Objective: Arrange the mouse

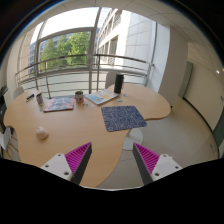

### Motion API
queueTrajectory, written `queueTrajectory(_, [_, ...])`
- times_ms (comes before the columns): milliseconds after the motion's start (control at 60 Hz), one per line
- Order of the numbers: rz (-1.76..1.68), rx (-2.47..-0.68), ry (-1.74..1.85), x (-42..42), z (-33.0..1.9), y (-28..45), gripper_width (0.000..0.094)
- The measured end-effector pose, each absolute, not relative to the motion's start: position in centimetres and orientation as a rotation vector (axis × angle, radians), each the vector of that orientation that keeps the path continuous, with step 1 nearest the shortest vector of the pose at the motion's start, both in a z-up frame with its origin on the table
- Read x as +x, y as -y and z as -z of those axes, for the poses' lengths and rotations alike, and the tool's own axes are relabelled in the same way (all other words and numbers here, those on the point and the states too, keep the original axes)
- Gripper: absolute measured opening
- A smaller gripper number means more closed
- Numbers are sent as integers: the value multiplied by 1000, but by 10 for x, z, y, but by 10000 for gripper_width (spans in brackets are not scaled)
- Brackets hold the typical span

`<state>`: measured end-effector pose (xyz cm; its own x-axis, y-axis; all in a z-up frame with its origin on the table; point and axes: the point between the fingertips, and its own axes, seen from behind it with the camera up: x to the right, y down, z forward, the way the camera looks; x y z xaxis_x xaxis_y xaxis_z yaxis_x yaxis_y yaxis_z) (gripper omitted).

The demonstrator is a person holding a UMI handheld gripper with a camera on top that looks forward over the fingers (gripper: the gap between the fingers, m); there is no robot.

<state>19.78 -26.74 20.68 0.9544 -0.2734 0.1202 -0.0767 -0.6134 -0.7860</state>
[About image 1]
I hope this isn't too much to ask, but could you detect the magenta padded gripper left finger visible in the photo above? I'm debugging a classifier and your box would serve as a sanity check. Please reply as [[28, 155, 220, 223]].
[[42, 143, 92, 185]]

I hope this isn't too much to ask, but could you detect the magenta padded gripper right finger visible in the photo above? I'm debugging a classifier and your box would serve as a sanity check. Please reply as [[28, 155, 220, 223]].
[[133, 143, 182, 185]]

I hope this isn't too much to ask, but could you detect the white computer mouse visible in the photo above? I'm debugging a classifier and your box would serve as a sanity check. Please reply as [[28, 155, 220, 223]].
[[36, 126, 49, 140]]

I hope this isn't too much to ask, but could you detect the dark blue patterned mouse pad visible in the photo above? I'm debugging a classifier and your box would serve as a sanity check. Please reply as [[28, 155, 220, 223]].
[[101, 106, 147, 132]]

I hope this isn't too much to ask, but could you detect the pink patterned magazine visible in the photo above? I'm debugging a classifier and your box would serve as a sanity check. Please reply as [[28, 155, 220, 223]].
[[44, 97, 74, 112]]

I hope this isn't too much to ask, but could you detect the patterned ceramic mug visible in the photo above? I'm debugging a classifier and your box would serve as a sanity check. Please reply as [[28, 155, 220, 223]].
[[75, 90, 84, 103]]

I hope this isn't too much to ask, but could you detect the white chair at left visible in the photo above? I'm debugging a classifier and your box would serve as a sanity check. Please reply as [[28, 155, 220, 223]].
[[0, 128, 13, 150]]

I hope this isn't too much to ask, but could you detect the small printed can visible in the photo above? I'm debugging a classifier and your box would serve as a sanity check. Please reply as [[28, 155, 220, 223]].
[[36, 93, 44, 107]]

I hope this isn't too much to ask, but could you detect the light blue open book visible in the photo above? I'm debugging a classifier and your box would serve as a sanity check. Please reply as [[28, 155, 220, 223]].
[[86, 89, 118, 105]]

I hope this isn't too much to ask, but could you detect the black marker pen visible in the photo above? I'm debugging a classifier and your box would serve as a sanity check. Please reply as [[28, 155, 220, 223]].
[[26, 94, 34, 102]]

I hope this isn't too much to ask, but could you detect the black cylindrical speaker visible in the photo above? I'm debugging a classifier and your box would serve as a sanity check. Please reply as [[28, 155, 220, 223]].
[[114, 74, 124, 93]]

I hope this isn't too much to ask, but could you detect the metal balcony railing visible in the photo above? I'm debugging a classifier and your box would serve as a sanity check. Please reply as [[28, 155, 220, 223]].
[[15, 54, 154, 98]]

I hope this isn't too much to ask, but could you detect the white chair behind table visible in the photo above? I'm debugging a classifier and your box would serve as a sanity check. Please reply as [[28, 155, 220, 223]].
[[105, 71, 117, 88]]

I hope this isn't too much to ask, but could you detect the white table pedestal base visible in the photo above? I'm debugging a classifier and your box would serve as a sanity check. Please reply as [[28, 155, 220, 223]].
[[123, 128, 143, 150]]

